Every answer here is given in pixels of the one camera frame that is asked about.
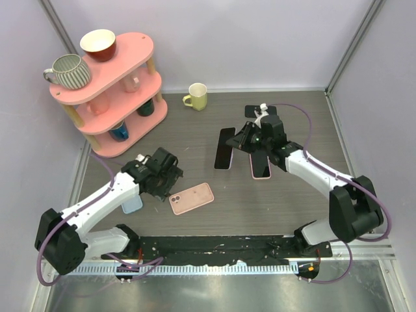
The pink mug middle shelf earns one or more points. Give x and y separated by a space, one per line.
99 105

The pink mug shelf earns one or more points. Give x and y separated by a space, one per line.
130 83
99 105

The dark green mug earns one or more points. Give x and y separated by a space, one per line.
146 109

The white cable duct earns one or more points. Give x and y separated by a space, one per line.
240 268

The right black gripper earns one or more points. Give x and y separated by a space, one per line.
241 140

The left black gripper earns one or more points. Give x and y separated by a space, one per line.
163 192

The red bowl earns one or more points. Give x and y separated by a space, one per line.
99 44

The blue mug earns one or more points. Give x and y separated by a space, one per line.
119 132

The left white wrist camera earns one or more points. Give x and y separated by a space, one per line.
142 158

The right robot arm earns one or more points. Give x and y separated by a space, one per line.
354 209

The aluminium rail frame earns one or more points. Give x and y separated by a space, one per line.
360 245

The black phone case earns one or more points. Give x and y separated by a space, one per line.
251 110

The pink phone case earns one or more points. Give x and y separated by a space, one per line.
251 165
191 198

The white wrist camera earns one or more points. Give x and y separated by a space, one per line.
260 111
142 158

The black phone face up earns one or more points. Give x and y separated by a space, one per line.
224 153

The yellow mug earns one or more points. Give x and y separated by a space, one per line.
197 97

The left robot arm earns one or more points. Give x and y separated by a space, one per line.
65 239

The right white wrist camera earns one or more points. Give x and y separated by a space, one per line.
260 111

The light blue phone case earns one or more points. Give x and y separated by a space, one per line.
132 205

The pink three-tier shelf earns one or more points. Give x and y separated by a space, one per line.
133 56

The pink mug upper shelf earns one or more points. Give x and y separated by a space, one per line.
130 83

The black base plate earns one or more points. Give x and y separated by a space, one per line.
222 250

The grey striped mug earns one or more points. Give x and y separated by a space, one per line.
69 71

